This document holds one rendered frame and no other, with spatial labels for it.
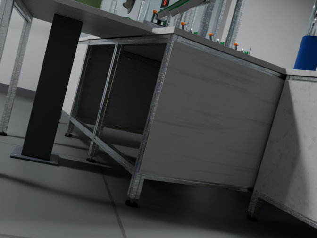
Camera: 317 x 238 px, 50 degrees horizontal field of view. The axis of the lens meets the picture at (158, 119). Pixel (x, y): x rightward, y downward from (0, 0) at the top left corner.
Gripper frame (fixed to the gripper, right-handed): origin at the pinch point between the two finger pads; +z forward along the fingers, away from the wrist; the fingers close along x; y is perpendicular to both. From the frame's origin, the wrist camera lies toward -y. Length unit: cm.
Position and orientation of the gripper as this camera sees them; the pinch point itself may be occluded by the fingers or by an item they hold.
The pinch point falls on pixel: (129, 12)
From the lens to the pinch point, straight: 233.9
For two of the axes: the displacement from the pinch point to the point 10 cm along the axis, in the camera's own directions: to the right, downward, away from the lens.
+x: 4.4, 1.8, -8.8
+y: -8.6, -1.9, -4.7
